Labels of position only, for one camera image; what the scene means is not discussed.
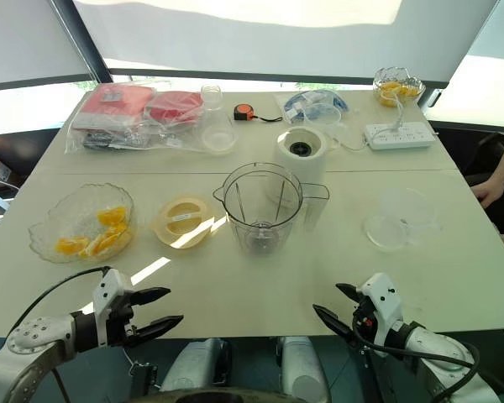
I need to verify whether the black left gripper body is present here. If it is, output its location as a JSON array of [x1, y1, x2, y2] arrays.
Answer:
[[108, 292, 139, 348]]

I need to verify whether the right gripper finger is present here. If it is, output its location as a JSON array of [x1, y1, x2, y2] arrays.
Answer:
[[335, 283, 365, 305], [312, 304, 356, 342]]

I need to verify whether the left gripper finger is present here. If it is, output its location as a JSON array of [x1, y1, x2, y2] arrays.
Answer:
[[129, 286, 172, 306], [134, 315, 185, 341]]

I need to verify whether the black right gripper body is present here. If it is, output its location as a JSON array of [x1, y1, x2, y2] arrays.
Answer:
[[351, 293, 381, 352]]

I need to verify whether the orange fruit segment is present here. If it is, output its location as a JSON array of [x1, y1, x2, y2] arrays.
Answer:
[[108, 224, 134, 249], [78, 233, 118, 259], [55, 236, 92, 255], [97, 206, 128, 228]]

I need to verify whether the yellow blender lid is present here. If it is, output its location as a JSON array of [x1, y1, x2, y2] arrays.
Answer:
[[150, 194, 217, 250]]

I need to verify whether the clear blender jar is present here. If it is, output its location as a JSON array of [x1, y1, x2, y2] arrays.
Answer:
[[212, 162, 331, 257]]

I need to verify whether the white blender base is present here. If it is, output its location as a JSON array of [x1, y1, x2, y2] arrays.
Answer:
[[274, 125, 342, 199]]

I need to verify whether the person's right hand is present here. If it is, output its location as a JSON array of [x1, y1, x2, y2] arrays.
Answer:
[[471, 180, 504, 209]]

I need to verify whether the silver robot left leg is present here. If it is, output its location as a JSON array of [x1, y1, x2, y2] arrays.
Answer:
[[159, 337, 233, 394]]

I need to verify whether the silver robot leg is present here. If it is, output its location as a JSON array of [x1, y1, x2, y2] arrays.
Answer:
[[159, 337, 233, 394], [276, 335, 329, 403]]

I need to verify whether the silver robot right leg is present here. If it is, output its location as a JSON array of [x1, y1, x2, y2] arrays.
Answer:
[[276, 335, 329, 403]]

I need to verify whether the clear small measuring cup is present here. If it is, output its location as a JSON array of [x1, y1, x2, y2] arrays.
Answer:
[[362, 186, 443, 254]]

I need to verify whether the large wavy glass bowl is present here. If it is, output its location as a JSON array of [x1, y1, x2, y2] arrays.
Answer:
[[28, 182, 136, 265]]

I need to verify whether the white power strip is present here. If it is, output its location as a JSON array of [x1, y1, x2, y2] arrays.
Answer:
[[364, 122, 438, 153]]

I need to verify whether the clear glass conical flask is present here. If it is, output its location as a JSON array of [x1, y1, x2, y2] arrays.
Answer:
[[198, 84, 238, 154]]

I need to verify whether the clear round plastic container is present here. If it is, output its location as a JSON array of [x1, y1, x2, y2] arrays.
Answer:
[[301, 103, 344, 128]]

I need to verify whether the clear bag with red disc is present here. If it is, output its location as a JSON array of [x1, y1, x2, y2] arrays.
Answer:
[[142, 89, 207, 149]]

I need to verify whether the clear bag with red pack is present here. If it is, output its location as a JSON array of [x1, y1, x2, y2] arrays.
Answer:
[[64, 82, 161, 154]]

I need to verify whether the orange black tape measure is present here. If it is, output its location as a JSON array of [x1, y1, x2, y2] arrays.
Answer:
[[233, 103, 284, 124]]

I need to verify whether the small wavy glass bowl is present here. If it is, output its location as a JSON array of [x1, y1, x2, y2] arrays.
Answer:
[[372, 66, 427, 108]]

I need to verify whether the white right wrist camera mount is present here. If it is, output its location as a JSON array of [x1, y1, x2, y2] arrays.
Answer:
[[359, 272, 405, 359]]

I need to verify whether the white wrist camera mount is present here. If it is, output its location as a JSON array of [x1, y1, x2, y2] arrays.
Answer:
[[359, 272, 405, 359], [92, 268, 134, 348]]

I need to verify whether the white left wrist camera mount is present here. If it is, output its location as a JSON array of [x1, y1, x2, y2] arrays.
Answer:
[[92, 268, 134, 348]]

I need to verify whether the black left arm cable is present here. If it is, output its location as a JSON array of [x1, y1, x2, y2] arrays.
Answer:
[[10, 265, 112, 337]]

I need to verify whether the white power cord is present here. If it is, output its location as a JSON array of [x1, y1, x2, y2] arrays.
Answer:
[[326, 89, 405, 153]]

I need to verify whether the clear bag with blue cable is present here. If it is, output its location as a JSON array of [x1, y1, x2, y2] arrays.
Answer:
[[282, 88, 350, 127]]

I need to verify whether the dark window frame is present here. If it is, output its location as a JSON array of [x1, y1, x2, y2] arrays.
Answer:
[[0, 0, 450, 92]]

